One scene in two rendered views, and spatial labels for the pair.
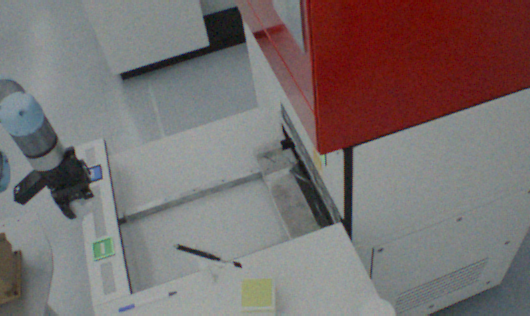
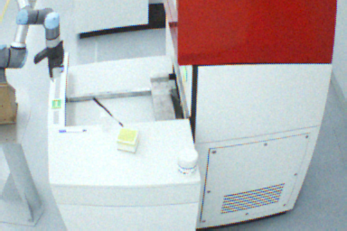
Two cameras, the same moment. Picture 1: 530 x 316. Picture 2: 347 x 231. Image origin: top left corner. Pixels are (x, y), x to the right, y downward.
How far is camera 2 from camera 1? 1.18 m
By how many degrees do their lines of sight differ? 10
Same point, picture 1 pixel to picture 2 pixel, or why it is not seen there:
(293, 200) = (165, 107)
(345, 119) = (193, 48)
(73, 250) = (29, 137)
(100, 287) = (51, 120)
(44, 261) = (26, 111)
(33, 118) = (56, 22)
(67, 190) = (54, 60)
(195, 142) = (116, 68)
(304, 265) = (159, 134)
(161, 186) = (89, 87)
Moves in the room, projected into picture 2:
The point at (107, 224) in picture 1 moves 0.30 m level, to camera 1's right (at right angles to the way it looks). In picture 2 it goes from (60, 93) to (120, 97)
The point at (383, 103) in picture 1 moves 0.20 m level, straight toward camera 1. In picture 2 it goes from (215, 44) to (196, 75)
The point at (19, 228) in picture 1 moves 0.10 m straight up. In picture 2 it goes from (19, 93) to (16, 79)
